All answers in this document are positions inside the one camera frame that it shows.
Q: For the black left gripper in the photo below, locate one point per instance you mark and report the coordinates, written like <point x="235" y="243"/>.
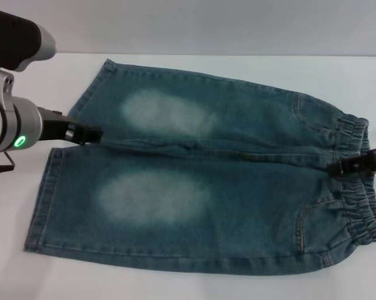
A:
<point x="54" y="126"/>

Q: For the blue denim shorts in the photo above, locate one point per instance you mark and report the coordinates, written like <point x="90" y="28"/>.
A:
<point x="225" y="200"/>

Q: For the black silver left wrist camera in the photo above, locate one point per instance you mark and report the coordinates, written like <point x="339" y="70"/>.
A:
<point x="12" y="34"/>

